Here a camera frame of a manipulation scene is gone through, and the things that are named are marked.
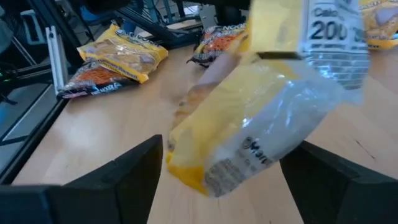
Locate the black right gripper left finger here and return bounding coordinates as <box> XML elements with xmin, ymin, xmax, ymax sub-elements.
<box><xmin>0</xmin><ymin>134</ymin><xmax>164</xmax><ymax>224</ymax></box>

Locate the black fire noodle pack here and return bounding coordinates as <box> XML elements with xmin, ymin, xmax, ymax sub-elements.
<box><xmin>56</xmin><ymin>60</ymin><xmax>140</xmax><ymax>100</ymax></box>
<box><xmin>185</xmin><ymin>24</ymin><xmax>250</xmax><ymax>68</ymax></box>

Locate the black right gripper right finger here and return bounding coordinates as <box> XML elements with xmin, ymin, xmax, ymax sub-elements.
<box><xmin>279</xmin><ymin>140</ymin><xmax>398</xmax><ymax>224</ymax></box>

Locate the silver metal bracket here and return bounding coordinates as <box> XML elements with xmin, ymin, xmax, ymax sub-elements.
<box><xmin>45</xmin><ymin>26</ymin><xmax>70</xmax><ymax>96</ymax></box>

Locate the yellow creamy chicken noodle pack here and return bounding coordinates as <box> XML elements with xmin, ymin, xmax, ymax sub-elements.
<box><xmin>76</xmin><ymin>24</ymin><xmax>170</xmax><ymax>85</ymax></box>
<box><xmin>359</xmin><ymin>0</ymin><xmax>398</xmax><ymax>51</ymax></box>
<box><xmin>166</xmin><ymin>0</ymin><xmax>371</xmax><ymax>199</ymax></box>

